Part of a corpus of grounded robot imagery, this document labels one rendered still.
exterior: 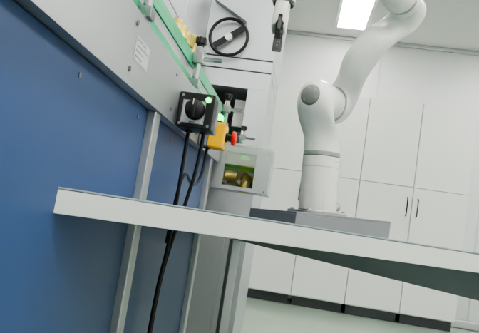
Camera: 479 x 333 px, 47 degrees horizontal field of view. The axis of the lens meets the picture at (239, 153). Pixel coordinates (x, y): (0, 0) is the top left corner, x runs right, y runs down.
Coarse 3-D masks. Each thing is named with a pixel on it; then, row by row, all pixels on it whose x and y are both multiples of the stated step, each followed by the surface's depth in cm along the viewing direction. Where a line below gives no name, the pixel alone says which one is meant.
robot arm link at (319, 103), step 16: (320, 80) 173; (304, 96) 171; (320, 96) 169; (336, 96) 173; (304, 112) 173; (320, 112) 170; (336, 112) 176; (304, 128) 177; (320, 128) 173; (304, 144) 178; (320, 144) 173; (336, 144) 175
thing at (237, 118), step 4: (236, 100) 295; (240, 100) 295; (236, 104) 295; (240, 104) 294; (244, 104) 294; (240, 108) 294; (236, 112) 294; (232, 116) 294; (236, 116) 294; (240, 116) 294; (232, 120) 294; (236, 120) 294; (240, 120) 293; (232, 124) 293; (236, 124) 293; (240, 124) 293; (236, 128) 298; (240, 128) 296; (240, 132) 308
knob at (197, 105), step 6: (192, 102) 119; (198, 102) 120; (186, 108) 120; (192, 108) 118; (198, 108) 120; (204, 108) 121; (186, 114) 121; (192, 114) 118; (198, 114) 119; (204, 114) 121
